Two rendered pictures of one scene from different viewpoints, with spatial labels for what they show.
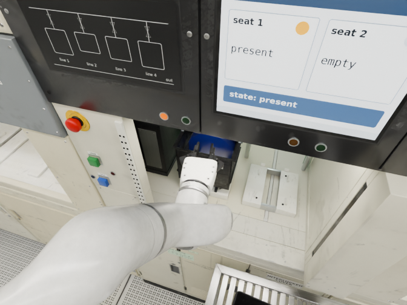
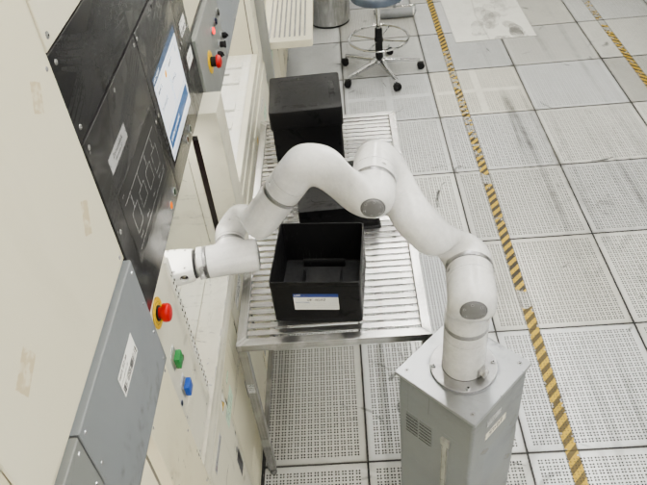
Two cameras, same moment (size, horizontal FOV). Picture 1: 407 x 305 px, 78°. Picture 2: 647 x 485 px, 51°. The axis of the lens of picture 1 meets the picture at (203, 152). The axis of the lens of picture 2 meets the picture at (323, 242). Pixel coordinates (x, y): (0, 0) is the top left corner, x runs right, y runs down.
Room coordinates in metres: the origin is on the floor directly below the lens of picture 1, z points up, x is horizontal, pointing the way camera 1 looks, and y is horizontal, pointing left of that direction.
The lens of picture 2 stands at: (0.40, 1.37, 2.36)
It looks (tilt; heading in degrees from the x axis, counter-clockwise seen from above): 41 degrees down; 257
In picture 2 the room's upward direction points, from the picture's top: 7 degrees counter-clockwise
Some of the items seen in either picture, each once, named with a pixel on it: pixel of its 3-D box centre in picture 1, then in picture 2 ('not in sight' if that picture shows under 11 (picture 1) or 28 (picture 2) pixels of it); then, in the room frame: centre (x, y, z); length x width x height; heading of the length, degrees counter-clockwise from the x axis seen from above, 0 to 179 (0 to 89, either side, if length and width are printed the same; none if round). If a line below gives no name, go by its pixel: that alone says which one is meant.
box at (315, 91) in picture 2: not in sight; (307, 118); (-0.17, -1.01, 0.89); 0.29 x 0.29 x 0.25; 74
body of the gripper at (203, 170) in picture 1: (198, 175); (177, 267); (0.46, 0.02, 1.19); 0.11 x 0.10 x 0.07; 170
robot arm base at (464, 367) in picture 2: not in sight; (464, 345); (-0.23, 0.27, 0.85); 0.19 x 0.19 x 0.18
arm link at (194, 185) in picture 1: (192, 193); (202, 263); (0.40, 0.03, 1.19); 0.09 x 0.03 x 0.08; 80
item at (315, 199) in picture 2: not in sight; (337, 191); (-0.14, -0.57, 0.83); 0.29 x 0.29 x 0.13; 74
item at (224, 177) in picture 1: (210, 146); not in sight; (0.71, -0.03, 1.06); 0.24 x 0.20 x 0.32; 73
